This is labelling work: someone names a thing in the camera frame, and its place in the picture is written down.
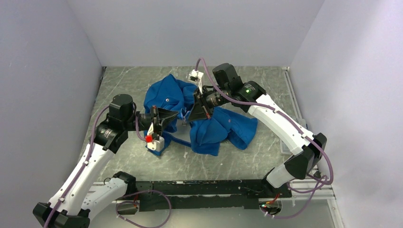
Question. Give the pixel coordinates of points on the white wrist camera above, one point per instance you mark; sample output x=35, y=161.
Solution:
x=195, y=77
x=154, y=141

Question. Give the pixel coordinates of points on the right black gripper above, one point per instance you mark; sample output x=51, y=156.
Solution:
x=197, y=112

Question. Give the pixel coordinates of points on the blue zip jacket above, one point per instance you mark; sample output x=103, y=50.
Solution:
x=205, y=136

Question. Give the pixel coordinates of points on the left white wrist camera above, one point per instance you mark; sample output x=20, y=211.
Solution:
x=154, y=141

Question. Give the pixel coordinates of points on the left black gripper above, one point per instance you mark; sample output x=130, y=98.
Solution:
x=157, y=116

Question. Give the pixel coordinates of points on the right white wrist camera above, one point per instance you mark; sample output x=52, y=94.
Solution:
x=195, y=77

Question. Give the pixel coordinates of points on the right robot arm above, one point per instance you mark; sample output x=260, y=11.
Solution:
x=306, y=148

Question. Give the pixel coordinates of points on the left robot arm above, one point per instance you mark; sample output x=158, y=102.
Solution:
x=72, y=206

